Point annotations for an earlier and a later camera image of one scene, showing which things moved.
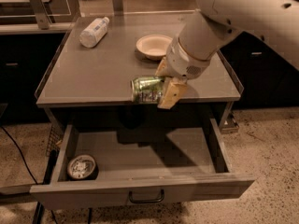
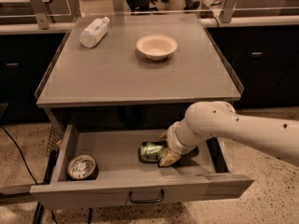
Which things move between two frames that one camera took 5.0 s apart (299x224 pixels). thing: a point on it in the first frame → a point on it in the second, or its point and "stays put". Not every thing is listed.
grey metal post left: [38, 7] stays put
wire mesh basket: [55, 136] stays put
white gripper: [183, 62] → [175, 143]
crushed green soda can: [146, 90] → [150, 151]
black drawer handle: [147, 201] stays put
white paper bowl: [153, 47] stays put
